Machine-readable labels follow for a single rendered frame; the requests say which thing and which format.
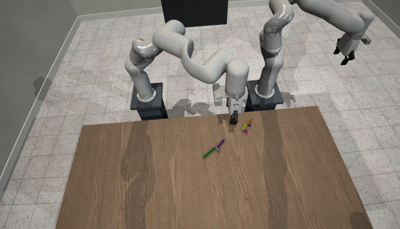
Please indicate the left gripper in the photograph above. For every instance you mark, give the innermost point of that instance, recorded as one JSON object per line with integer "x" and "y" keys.
{"x": 347, "y": 47}

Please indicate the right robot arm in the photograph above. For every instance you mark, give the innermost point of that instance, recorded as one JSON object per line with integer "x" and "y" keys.
{"x": 170, "y": 38}

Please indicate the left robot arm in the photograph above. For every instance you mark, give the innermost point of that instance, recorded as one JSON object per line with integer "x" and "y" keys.
{"x": 353, "y": 22}

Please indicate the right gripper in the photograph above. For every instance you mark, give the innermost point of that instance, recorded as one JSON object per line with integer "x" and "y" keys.
{"x": 234, "y": 107}

